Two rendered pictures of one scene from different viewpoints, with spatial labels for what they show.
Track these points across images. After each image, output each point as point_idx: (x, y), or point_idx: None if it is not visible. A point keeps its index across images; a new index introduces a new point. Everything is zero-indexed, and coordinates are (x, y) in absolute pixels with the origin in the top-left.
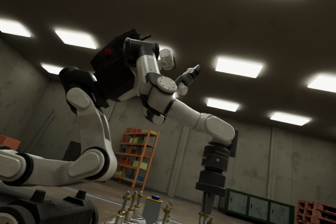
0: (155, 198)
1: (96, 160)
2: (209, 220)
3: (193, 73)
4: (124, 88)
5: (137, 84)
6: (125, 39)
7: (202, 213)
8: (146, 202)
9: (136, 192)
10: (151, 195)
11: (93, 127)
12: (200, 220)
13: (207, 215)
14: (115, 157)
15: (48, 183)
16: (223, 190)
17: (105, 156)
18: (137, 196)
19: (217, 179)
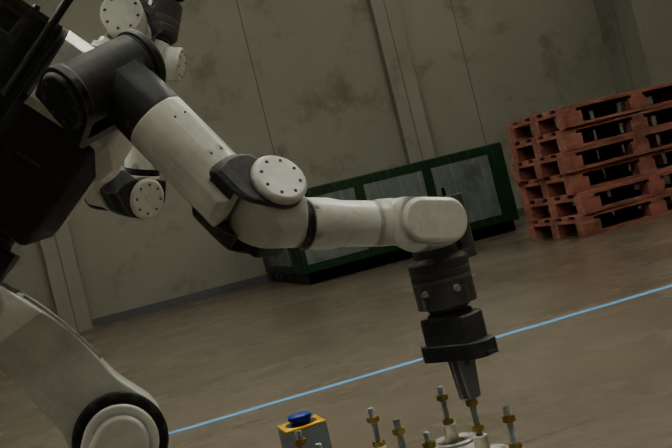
0: (304, 419)
1: (136, 431)
2: (505, 413)
3: None
4: (74, 195)
5: (112, 167)
6: (45, 69)
7: (444, 395)
8: (291, 442)
9: (321, 443)
10: (291, 420)
11: (52, 353)
12: (447, 410)
13: (475, 399)
14: (141, 388)
15: None
16: (492, 342)
17: (145, 407)
18: (296, 446)
19: (471, 326)
